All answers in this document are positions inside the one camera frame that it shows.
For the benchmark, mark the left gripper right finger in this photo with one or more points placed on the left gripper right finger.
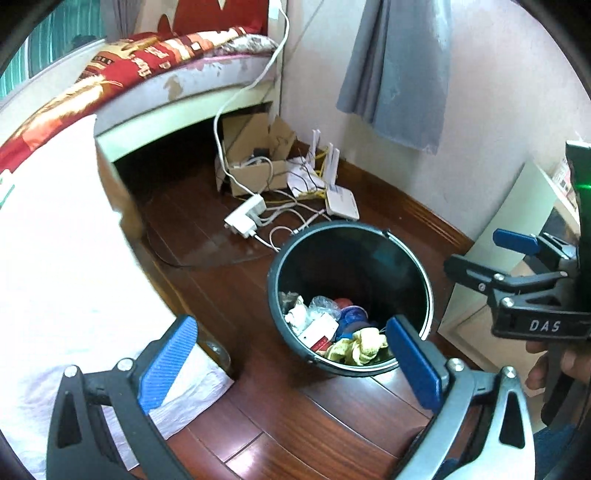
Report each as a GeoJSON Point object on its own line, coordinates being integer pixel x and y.
{"type": "Point", "coordinates": [480, 428]}

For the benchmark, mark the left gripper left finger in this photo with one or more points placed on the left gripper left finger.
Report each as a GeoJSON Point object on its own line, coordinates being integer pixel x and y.
{"type": "Point", "coordinates": [80, 444]}

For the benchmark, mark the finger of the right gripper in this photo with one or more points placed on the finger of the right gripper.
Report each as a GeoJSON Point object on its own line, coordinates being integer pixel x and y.
{"type": "Point", "coordinates": [474, 276]}
{"type": "Point", "coordinates": [530, 245]}

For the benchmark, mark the beige cloth bundle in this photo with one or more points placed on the beige cloth bundle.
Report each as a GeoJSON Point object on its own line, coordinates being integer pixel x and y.
{"type": "Point", "coordinates": [360, 349]}

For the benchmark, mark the blue paper cup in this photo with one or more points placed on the blue paper cup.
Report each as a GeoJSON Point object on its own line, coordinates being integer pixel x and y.
{"type": "Point", "coordinates": [352, 319]}

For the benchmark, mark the red white small box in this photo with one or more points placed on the red white small box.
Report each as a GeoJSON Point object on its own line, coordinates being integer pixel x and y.
{"type": "Point", "coordinates": [323, 327]}

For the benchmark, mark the white plastic bag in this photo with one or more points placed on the white plastic bag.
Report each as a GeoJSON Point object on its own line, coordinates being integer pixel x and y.
{"type": "Point", "coordinates": [297, 317]}

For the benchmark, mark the green white milk carton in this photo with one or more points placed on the green white milk carton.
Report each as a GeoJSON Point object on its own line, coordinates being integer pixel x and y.
{"type": "Point", "coordinates": [578, 157]}

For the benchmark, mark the clear plastic bag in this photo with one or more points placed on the clear plastic bag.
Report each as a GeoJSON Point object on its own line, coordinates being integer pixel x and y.
{"type": "Point", "coordinates": [321, 305]}

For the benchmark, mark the black trash bucket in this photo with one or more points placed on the black trash bucket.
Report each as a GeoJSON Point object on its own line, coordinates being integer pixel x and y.
{"type": "Point", "coordinates": [371, 267]}

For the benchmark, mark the right hand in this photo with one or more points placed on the right hand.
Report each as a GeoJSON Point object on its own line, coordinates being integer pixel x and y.
{"type": "Point", "coordinates": [574, 362]}

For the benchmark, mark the pink floral bed sheet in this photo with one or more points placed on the pink floral bed sheet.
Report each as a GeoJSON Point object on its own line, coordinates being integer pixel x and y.
{"type": "Point", "coordinates": [73, 291]}

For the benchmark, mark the white wifi router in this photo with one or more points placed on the white wifi router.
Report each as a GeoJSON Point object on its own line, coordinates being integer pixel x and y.
{"type": "Point", "coordinates": [339, 201]}

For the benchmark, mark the grey hanging towel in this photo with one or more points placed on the grey hanging towel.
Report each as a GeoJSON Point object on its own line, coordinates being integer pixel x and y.
{"type": "Point", "coordinates": [398, 75]}

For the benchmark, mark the white power strip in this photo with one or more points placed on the white power strip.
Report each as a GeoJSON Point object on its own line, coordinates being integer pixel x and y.
{"type": "Point", "coordinates": [245, 219]}

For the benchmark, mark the cardboard box on floor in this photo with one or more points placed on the cardboard box on floor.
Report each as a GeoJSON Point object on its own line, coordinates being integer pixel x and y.
{"type": "Point", "coordinates": [255, 154]}

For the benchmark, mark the white mattress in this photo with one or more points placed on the white mattress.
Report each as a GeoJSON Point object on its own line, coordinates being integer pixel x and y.
{"type": "Point", "coordinates": [176, 98]}

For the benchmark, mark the red heart headboard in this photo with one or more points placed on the red heart headboard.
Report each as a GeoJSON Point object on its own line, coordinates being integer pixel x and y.
{"type": "Point", "coordinates": [191, 16]}

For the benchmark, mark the red yellow patterned quilt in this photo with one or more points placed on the red yellow patterned quilt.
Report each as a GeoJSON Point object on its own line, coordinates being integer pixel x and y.
{"type": "Point", "coordinates": [117, 68]}

